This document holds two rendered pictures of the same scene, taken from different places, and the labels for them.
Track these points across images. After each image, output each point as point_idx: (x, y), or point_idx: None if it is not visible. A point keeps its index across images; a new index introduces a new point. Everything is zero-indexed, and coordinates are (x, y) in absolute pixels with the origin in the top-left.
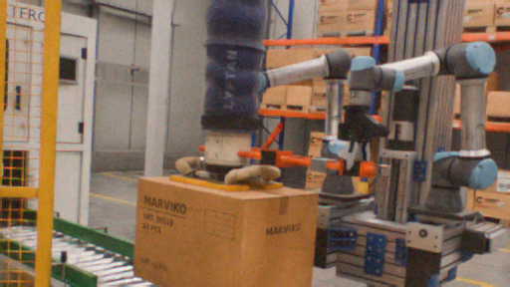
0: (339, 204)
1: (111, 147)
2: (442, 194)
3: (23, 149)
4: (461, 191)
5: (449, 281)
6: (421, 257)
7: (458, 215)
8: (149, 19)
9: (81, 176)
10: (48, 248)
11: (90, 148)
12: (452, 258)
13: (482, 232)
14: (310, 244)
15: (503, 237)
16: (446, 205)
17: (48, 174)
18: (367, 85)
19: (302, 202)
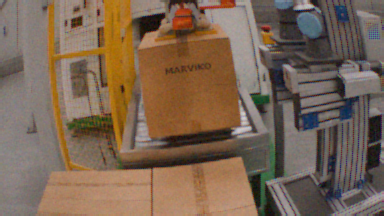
0: (282, 48)
1: (362, 8)
2: (307, 42)
3: (100, 27)
4: (376, 44)
5: (340, 120)
6: (295, 97)
7: (307, 60)
8: None
9: (249, 23)
10: (111, 83)
11: (250, 4)
12: (324, 100)
13: (341, 78)
14: (229, 81)
15: (370, 84)
16: (309, 51)
17: (107, 39)
18: None
19: (207, 45)
